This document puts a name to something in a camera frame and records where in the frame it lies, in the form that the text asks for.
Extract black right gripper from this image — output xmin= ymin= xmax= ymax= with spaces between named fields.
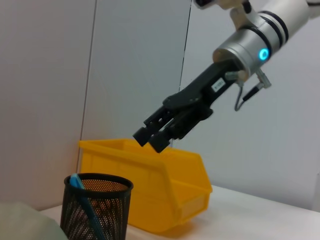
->
xmin=133 ymin=58 xmax=245 ymax=154

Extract blue teal sheathed scissors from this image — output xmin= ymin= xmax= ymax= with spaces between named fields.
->
xmin=69 ymin=173 xmax=106 ymax=240

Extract black mesh pen holder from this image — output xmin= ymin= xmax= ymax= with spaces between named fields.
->
xmin=59 ymin=172 xmax=134 ymax=240

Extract translucent green fruit bowl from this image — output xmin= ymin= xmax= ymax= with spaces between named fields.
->
xmin=0 ymin=201 xmax=68 ymax=240

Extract yellow plastic bin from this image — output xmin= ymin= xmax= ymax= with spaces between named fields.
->
xmin=78 ymin=138 xmax=213 ymax=235

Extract grey right wrist cable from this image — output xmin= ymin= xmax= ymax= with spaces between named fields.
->
xmin=224 ymin=68 xmax=273 ymax=113

